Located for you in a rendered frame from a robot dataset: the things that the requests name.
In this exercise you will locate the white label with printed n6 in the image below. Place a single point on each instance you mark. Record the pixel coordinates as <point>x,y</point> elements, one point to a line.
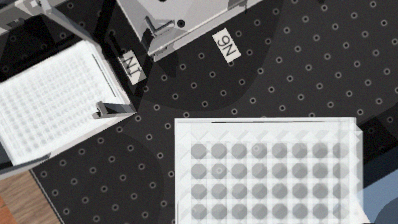
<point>226,45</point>

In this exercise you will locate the white rectangular plate nest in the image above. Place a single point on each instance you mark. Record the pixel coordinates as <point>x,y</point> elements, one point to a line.
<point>160,23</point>

